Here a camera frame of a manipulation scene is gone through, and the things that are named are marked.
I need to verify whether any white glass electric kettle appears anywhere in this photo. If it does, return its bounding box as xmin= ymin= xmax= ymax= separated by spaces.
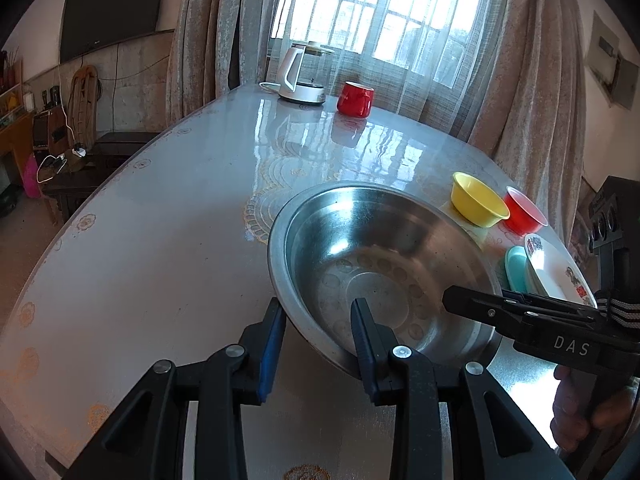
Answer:
xmin=258 ymin=42 xmax=333 ymax=107

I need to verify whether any teal plate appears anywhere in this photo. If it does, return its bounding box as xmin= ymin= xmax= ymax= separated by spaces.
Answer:
xmin=504 ymin=246 xmax=531 ymax=295

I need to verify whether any red plastic bowl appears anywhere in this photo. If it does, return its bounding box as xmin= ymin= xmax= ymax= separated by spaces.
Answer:
xmin=502 ymin=186 xmax=549 ymax=235

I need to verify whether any person's right hand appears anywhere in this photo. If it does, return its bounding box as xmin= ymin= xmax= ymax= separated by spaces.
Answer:
xmin=550 ymin=365 xmax=640 ymax=453

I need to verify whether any printed plastic bag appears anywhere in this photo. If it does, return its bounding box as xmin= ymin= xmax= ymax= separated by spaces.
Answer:
xmin=570 ymin=205 xmax=596 ymax=256

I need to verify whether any stainless steel bowl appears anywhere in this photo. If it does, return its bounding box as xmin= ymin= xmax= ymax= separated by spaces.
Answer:
xmin=267 ymin=180 xmax=506 ymax=381

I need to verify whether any grey wall electrical box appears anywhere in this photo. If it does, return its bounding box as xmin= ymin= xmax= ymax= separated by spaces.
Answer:
xmin=585 ymin=10 xmax=638 ymax=108

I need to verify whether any pink bag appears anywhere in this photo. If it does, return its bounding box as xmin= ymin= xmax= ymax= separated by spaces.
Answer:
xmin=22 ymin=152 xmax=43 ymax=199

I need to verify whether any black flat television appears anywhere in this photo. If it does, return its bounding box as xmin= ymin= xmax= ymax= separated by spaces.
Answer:
xmin=60 ymin=0 xmax=173 ymax=63

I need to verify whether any wooden cabinet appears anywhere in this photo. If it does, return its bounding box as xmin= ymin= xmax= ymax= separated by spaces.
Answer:
xmin=0 ymin=50 xmax=36 ymax=216

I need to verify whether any yellow bowl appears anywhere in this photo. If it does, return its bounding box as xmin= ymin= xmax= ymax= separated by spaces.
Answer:
xmin=451 ymin=172 xmax=511 ymax=229

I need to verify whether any barred window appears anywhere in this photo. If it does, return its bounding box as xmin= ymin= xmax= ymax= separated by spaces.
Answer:
xmin=272 ymin=0 xmax=506 ymax=86

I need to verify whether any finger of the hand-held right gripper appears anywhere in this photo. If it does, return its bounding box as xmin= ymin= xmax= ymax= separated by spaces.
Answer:
xmin=442 ymin=285 xmax=531 ymax=331
xmin=502 ymin=290 xmax=598 ymax=322

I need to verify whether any red mug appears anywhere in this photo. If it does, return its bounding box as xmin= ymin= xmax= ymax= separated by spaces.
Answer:
xmin=336 ymin=81 xmax=375 ymax=118

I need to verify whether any white cable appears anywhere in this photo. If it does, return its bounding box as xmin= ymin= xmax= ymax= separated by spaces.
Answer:
xmin=36 ymin=145 xmax=86 ymax=183

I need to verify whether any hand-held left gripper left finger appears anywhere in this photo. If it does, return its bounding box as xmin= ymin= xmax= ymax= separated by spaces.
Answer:
xmin=65 ymin=297 xmax=287 ymax=480

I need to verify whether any large white dragon-print plate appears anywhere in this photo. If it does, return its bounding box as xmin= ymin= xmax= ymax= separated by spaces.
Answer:
xmin=523 ymin=233 xmax=599 ymax=310

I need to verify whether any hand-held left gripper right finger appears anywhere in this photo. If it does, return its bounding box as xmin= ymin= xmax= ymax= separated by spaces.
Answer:
xmin=350 ymin=297 xmax=576 ymax=480

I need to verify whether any beige curtain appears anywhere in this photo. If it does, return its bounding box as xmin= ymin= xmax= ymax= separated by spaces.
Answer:
xmin=465 ymin=0 xmax=588 ymax=241
xmin=165 ymin=0 xmax=291 ymax=126

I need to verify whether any white sheer curtain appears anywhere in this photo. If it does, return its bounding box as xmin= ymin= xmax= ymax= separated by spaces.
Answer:
xmin=270 ymin=0 xmax=511 ymax=131

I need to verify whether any wooden chair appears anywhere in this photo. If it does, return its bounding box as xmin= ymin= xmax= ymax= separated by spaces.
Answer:
xmin=66 ymin=65 xmax=101 ymax=146

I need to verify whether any dark low table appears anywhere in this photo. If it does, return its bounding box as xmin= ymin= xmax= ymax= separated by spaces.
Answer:
xmin=42 ymin=131 xmax=163 ymax=221

